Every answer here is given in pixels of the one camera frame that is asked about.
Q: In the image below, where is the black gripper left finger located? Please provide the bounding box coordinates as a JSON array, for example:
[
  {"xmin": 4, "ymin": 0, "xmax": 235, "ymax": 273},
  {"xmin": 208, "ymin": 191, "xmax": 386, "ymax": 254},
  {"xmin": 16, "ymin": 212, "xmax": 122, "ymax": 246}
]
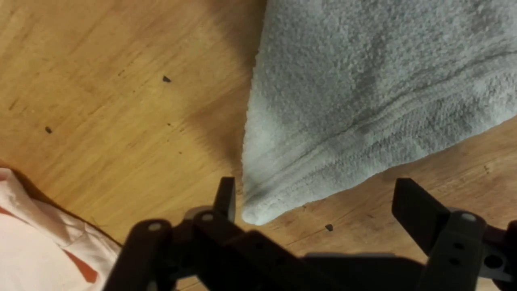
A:
[{"xmin": 101, "ymin": 176, "xmax": 336, "ymax": 291}]

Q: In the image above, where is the white terry cloth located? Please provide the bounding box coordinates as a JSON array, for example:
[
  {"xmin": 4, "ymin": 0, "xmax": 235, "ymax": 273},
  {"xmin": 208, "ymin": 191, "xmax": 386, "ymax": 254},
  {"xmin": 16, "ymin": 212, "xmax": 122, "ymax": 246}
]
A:
[{"xmin": 239, "ymin": 0, "xmax": 517, "ymax": 227}]

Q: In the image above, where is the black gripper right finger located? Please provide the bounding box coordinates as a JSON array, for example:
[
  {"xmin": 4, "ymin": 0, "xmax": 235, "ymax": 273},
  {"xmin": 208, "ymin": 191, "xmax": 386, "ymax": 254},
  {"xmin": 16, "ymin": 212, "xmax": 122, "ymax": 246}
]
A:
[{"xmin": 391, "ymin": 176, "xmax": 517, "ymax": 291}]

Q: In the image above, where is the pink crumpled cloth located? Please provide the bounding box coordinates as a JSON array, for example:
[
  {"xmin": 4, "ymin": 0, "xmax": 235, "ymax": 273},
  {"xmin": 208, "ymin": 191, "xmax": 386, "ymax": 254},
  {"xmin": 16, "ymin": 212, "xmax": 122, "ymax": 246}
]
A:
[{"xmin": 0, "ymin": 167, "xmax": 122, "ymax": 291}]

